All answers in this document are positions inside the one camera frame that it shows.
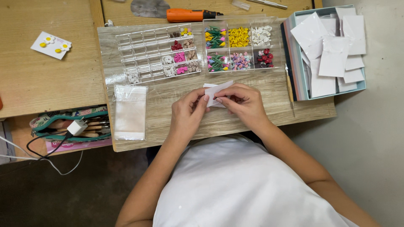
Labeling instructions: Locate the person's right hand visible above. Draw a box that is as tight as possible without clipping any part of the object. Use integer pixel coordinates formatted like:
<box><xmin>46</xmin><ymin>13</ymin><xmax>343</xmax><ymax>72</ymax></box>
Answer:
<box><xmin>214</xmin><ymin>83</ymin><xmax>269</xmax><ymax>127</ymax></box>

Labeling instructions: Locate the person's left hand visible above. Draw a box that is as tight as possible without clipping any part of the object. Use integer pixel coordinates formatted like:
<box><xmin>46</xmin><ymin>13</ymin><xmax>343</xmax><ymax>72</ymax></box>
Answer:
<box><xmin>170</xmin><ymin>87</ymin><xmax>211</xmax><ymax>139</ymax></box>

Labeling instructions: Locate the white paper earring card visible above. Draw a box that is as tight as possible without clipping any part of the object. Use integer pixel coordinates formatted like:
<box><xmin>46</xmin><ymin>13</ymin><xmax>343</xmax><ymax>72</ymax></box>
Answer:
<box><xmin>203</xmin><ymin>80</ymin><xmax>235</xmax><ymax>108</ymax></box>

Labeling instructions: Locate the light wood board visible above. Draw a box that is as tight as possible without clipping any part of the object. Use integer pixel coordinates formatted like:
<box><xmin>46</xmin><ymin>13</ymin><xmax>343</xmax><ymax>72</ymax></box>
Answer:
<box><xmin>97</xmin><ymin>18</ymin><xmax>337</xmax><ymax>153</ymax></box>

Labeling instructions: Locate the pile of pastel clay flowers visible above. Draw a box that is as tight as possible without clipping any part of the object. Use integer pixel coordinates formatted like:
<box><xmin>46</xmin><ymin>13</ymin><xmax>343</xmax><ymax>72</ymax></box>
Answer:
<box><xmin>230</xmin><ymin>52</ymin><xmax>252</xmax><ymax>71</ymax></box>

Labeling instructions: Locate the pile of red clay roses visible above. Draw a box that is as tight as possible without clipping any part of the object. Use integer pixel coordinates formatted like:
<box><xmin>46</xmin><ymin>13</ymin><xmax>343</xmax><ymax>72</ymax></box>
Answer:
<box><xmin>254</xmin><ymin>48</ymin><xmax>274</xmax><ymax>69</ymax></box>

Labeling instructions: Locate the light blue cardboard box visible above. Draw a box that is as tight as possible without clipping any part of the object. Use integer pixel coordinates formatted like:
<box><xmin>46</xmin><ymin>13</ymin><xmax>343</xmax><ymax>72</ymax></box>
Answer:
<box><xmin>280</xmin><ymin>4</ymin><xmax>367</xmax><ymax>102</ymax></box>

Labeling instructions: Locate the stack of clear plastic bags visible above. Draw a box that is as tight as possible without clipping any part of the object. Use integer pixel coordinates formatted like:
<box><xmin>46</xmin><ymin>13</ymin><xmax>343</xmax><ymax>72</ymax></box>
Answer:
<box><xmin>113</xmin><ymin>84</ymin><xmax>148</xmax><ymax>142</ymax></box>

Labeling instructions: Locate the pile of yellow clay flowers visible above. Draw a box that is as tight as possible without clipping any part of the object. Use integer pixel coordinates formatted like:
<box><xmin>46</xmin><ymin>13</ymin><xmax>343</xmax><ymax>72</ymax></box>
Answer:
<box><xmin>228</xmin><ymin>26</ymin><xmax>250</xmax><ymax>48</ymax></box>

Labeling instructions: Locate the pile of white clay flowers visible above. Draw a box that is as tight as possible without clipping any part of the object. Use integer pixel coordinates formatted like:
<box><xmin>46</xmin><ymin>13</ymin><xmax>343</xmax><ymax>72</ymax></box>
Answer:
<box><xmin>250</xmin><ymin>25</ymin><xmax>273</xmax><ymax>47</ymax></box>

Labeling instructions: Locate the clear many-compartment organizer box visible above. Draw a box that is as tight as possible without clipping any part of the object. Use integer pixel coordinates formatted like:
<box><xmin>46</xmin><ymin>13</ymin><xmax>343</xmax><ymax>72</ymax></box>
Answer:
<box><xmin>116</xmin><ymin>23</ymin><xmax>202</xmax><ymax>85</ymax></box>

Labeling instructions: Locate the pile of yellow pink clay tulips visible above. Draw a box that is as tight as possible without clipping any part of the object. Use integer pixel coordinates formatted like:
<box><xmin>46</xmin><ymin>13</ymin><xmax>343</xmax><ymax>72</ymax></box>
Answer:
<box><xmin>205</xmin><ymin>26</ymin><xmax>227</xmax><ymax>49</ymax></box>

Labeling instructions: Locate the clear six-compartment organizer box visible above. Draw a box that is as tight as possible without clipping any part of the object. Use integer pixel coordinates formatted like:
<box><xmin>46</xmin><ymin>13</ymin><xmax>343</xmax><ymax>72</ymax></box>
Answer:
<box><xmin>203</xmin><ymin>16</ymin><xmax>283</xmax><ymax>75</ymax></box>

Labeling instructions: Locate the person's white shirt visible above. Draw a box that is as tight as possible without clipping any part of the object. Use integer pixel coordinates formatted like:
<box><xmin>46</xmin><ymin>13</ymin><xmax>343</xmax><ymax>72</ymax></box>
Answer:
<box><xmin>152</xmin><ymin>134</ymin><xmax>360</xmax><ymax>227</ymax></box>

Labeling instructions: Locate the heap of white paper cards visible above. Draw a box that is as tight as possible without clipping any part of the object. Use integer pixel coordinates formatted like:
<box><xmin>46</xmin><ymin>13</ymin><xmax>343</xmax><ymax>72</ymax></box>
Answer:
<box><xmin>290</xmin><ymin>7</ymin><xmax>367</xmax><ymax>98</ymax></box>

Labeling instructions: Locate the orange black rotary tool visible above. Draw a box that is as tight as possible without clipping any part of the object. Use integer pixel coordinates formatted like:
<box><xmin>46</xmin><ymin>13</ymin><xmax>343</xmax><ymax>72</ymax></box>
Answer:
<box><xmin>166</xmin><ymin>8</ymin><xmax>224</xmax><ymax>23</ymax></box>

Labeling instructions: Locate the clear plastic tube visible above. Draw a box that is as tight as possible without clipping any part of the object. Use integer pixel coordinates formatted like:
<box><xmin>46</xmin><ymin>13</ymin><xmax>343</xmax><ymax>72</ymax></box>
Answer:
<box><xmin>232</xmin><ymin>0</ymin><xmax>251</xmax><ymax>11</ymax></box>

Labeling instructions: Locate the silver craft knife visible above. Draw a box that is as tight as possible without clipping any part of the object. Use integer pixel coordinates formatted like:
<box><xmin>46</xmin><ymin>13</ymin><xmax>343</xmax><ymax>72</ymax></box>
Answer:
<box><xmin>246</xmin><ymin>0</ymin><xmax>288</xmax><ymax>9</ymax></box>

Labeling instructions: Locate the white charger plug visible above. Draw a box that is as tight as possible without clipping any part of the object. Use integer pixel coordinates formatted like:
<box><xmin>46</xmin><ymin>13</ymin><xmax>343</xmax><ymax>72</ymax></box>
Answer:
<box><xmin>66</xmin><ymin>117</ymin><xmax>88</xmax><ymax>137</ymax></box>

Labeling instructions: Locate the grey metal sheet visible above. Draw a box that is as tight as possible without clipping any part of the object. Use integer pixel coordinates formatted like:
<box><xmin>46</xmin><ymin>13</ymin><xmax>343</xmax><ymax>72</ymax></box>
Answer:
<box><xmin>130</xmin><ymin>0</ymin><xmax>171</xmax><ymax>19</ymax></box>

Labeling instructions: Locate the pink packet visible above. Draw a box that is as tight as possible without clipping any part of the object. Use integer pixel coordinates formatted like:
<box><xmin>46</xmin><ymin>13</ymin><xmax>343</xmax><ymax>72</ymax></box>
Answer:
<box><xmin>45</xmin><ymin>138</ymin><xmax>113</xmax><ymax>154</ymax></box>

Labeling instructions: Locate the floral pouch with teal zipper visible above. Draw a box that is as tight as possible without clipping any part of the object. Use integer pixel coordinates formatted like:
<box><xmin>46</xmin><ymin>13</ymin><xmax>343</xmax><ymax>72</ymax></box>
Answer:
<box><xmin>29</xmin><ymin>105</ymin><xmax>112</xmax><ymax>143</ymax></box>

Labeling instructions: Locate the white card with daisy earrings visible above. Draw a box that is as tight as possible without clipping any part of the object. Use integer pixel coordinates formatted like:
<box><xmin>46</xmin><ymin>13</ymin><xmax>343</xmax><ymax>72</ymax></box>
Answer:
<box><xmin>30</xmin><ymin>31</ymin><xmax>72</xmax><ymax>61</ymax></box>

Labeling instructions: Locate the wooden-handled needle tool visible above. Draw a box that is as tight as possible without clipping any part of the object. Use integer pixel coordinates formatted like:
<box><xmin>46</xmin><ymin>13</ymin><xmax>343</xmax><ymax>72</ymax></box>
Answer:
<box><xmin>285</xmin><ymin>64</ymin><xmax>296</xmax><ymax>118</ymax></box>

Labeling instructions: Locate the bundle of wooden-handled tools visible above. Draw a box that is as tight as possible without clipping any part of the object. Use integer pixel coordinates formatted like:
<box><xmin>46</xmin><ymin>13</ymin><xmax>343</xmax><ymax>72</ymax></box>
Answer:
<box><xmin>47</xmin><ymin>115</ymin><xmax>112</xmax><ymax>138</ymax></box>

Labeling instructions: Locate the white cable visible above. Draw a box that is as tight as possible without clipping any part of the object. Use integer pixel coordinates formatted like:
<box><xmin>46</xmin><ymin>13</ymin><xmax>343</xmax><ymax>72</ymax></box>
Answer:
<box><xmin>0</xmin><ymin>135</ymin><xmax>84</xmax><ymax>176</ymax></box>

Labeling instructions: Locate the black cable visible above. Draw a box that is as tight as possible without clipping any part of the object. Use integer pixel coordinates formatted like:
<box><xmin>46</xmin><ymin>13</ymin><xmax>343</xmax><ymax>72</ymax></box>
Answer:
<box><xmin>26</xmin><ymin>131</ymin><xmax>74</xmax><ymax>162</ymax></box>

